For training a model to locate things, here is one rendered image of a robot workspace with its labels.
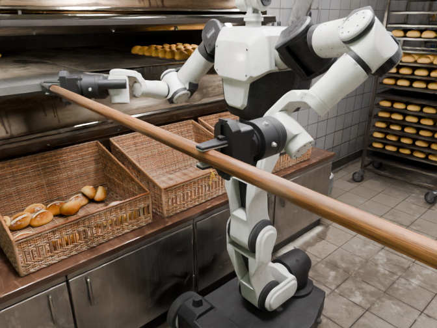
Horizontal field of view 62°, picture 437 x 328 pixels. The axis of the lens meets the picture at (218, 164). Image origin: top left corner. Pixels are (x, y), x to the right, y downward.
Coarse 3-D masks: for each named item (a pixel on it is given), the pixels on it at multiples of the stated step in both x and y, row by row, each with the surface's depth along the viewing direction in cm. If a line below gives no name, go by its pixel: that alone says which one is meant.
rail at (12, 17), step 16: (0, 16) 133; (16, 16) 137; (32, 16) 140; (48, 16) 144; (64, 16) 148; (80, 16) 152; (96, 16) 156; (112, 16) 161; (128, 16) 166; (144, 16) 171; (160, 16) 176; (176, 16) 182; (192, 16) 189; (208, 16) 195; (224, 16) 202; (240, 16) 210; (272, 16) 228
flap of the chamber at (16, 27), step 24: (0, 24) 133; (24, 24) 138; (48, 24) 144; (72, 24) 150; (96, 24) 156; (120, 24) 163; (144, 24) 171; (168, 24) 180; (192, 24) 191; (240, 24) 218; (264, 24) 234
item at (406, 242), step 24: (72, 96) 114; (120, 120) 92; (168, 144) 78; (192, 144) 72; (216, 168) 68; (240, 168) 63; (288, 192) 55; (312, 192) 53; (336, 216) 50; (360, 216) 48; (384, 240) 45; (408, 240) 43; (432, 240) 42; (432, 264) 41
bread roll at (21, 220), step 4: (24, 212) 157; (28, 212) 159; (16, 216) 154; (20, 216) 155; (24, 216) 155; (28, 216) 156; (12, 220) 153; (16, 220) 153; (20, 220) 154; (24, 220) 155; (28, 220) 156; (12, 224) 153; (16, 224) 154; (20, 224) 154; (24, 224) 155; (28, 224) 157; (12, 228) 154; (16, 228) 155; (20, 228) 156
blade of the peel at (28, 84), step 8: (72, 72) 174; (80, 72) 174; (88, 72) 170; (0, 80) 154; (8, 80) 154; (16, 80) 154; (24, 80) 154; (32, 80) 154; (40, 80) 154; (48, 80) 154; (0, 88) 127; (8, 88) 128; (16, 88) 130; (24, 88) 132; (32, 88) 133; (40, 88) 135
